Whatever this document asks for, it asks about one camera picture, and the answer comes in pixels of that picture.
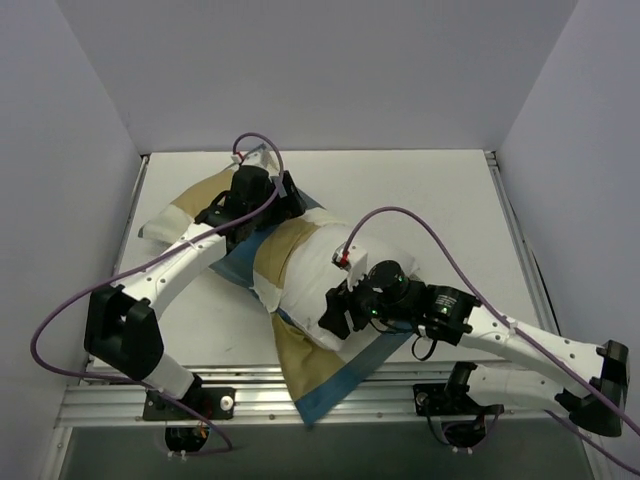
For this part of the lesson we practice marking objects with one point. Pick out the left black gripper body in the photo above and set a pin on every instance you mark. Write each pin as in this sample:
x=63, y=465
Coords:
x=220, y=214

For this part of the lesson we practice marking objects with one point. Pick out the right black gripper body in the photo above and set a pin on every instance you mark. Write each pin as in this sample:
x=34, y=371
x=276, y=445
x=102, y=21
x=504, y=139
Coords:
x=343, y=308

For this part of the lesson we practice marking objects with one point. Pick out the white pillow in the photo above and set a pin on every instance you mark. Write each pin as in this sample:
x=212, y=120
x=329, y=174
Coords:
x=310, y=274

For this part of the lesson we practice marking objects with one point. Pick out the blue beige white pillowcase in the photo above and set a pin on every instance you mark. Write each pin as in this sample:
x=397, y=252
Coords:
x=259, y=265

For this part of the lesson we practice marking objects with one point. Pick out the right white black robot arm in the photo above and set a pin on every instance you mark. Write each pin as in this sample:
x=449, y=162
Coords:
x=588, y=382

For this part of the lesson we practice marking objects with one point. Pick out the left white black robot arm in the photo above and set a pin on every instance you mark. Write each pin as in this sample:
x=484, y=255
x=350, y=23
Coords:
x=122, y=325

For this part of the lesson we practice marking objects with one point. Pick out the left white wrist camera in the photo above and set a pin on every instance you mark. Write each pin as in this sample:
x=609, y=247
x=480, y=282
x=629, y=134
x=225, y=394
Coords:
x=261, y=156

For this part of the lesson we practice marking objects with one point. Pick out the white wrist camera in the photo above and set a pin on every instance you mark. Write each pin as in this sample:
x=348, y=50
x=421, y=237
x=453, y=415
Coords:
x=261, y=156
x=353, y=260

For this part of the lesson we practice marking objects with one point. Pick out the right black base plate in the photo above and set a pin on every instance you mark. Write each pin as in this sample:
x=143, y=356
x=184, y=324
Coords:
x=437, y=400

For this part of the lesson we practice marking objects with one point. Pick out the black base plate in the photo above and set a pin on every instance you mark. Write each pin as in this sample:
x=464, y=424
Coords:
x=437, y=400
x=212, y=402

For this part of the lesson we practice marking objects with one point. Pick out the right aluminium side rail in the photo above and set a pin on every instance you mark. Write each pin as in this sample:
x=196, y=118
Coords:
x=532, y=275

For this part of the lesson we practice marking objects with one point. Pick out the aluminium side rail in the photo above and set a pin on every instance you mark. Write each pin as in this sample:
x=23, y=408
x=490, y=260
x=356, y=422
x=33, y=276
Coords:
x=130, y=210
x=532, y=275

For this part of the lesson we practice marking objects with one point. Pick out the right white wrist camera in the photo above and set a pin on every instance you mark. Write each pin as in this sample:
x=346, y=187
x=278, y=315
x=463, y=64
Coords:
x=353, y=260

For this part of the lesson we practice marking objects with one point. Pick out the left aluminium side rail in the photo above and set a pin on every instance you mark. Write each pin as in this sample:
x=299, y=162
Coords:
x=130, y=210

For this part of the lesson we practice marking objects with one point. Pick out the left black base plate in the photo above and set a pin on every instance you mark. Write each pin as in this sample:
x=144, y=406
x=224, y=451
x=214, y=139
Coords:
x=212, y=402

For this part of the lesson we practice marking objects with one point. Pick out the aluminium front rail frame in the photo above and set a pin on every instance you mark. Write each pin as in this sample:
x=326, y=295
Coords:
x=260, y=396

